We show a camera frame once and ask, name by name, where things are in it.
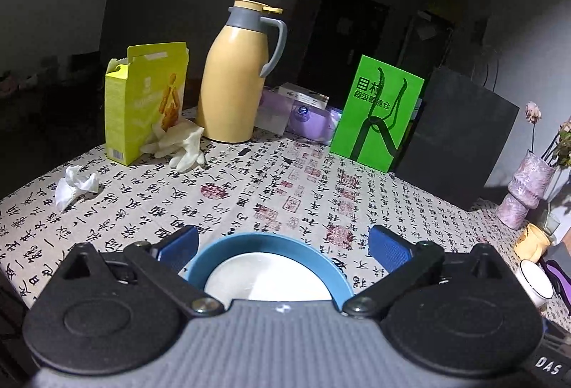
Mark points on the small white box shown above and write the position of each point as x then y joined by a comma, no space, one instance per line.
303,95

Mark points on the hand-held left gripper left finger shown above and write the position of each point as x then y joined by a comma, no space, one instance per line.
180,243

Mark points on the black paper bag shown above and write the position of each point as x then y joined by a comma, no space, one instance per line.
455,138

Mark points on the dark door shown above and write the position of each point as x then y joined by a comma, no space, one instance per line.
352,31

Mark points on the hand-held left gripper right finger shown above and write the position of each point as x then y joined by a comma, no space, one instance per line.
388,247

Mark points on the calligraphy printed tablecloth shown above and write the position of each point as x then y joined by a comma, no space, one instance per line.
290,191

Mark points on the blue bowl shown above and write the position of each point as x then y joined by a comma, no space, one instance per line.
267,243

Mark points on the grey and purple cloth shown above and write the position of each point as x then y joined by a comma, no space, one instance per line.
560,276

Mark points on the white bowl with black rim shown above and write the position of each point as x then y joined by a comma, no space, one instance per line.
267,276
533,285

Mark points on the clear drinking glass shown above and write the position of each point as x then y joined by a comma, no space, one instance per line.
552,222

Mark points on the crumpled white tissue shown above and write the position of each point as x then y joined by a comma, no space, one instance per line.
73,189

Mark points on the purple ceramic vase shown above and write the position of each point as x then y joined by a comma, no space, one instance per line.
524,187

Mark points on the green paper bag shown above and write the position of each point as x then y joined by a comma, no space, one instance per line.
352,133

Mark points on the yellow mug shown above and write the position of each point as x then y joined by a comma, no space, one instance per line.
531,240

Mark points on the yellow thermos jug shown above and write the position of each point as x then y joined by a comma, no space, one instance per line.
232,93

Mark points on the yellow-green snack box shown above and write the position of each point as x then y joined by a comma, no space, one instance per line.
129,124

